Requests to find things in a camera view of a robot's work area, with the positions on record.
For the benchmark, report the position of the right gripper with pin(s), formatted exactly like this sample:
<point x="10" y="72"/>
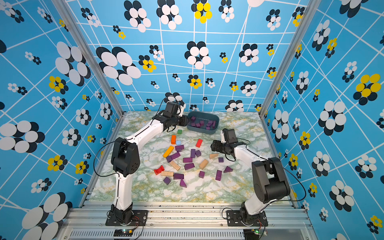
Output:
<point x="216" y="146"/>

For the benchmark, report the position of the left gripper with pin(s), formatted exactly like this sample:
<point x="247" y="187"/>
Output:
<point x="184" y="121"/>

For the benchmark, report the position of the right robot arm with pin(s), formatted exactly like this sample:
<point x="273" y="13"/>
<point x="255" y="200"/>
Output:
<point x="269" y="180"/>

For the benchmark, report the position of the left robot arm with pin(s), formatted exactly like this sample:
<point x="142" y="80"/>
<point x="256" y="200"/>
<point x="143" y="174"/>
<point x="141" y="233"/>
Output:
<point x="126" y="160"/>

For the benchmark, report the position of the teal storage bin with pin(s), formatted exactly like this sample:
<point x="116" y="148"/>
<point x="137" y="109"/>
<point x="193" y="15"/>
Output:
<point x="203" y="116"/>

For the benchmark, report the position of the natural wood wedge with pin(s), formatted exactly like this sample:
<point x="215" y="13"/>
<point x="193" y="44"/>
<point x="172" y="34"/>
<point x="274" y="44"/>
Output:
<point x="212" y="156"/>

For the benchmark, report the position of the red brick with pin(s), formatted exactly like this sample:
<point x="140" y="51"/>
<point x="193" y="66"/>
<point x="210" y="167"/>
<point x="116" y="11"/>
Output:
<point x="199" y="143"/>

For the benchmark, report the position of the orange brick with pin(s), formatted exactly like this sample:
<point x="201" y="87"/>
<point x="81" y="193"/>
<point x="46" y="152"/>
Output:
<point x="173" y="139"/>

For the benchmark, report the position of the natural wood brick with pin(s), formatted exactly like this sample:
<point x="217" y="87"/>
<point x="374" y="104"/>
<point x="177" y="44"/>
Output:
<point x="203" y="164"/>
<point x="167" y="173"/>
<point x="175" y="166"/>

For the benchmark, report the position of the purple triangle block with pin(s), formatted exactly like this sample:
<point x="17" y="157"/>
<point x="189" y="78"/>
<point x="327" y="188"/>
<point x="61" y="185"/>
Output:
<point x="183" y="184"/>
<point x="228" y="169"/>

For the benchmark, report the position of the yellow brick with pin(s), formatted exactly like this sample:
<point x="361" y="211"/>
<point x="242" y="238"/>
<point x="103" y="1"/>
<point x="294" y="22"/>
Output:
<point x="168" y="151"/>

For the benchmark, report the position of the red arch block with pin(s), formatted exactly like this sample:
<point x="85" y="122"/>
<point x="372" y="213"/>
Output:
<point x="159" y="170"/>

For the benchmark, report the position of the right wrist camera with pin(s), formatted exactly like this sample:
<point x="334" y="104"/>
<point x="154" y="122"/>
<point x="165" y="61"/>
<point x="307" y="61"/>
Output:
<point x="228" y="136"/>

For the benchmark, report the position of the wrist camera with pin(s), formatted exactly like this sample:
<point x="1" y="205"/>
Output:
<point x="228" y="136"/>
<point x="173" y="109"/>

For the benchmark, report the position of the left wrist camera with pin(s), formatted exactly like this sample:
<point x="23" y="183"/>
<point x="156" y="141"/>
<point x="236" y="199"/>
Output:
<point x="173" y="109"/>

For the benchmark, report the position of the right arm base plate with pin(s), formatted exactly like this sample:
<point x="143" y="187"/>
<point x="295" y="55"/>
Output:
<point x="242" y="219"/>

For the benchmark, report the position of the aluminium rail frame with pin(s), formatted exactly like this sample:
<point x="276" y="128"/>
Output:
<point x="187" y="221"/>

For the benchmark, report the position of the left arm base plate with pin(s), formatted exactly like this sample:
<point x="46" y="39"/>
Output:
<point x="130" y="218"/>

